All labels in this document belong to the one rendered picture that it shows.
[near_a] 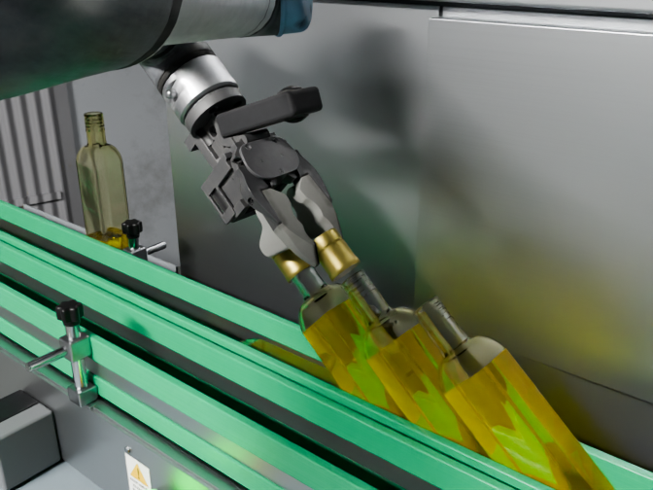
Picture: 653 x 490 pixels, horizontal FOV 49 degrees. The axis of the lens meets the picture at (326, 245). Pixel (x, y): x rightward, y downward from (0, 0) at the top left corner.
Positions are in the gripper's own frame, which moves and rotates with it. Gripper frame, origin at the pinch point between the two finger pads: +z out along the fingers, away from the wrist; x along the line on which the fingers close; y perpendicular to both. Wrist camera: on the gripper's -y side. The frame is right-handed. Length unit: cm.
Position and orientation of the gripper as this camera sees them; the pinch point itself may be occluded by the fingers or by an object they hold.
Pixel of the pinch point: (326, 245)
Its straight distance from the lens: 73.8
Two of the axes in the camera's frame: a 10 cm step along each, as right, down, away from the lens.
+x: -6.4, 3.0, -7.1
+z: 5.7, 8.0, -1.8
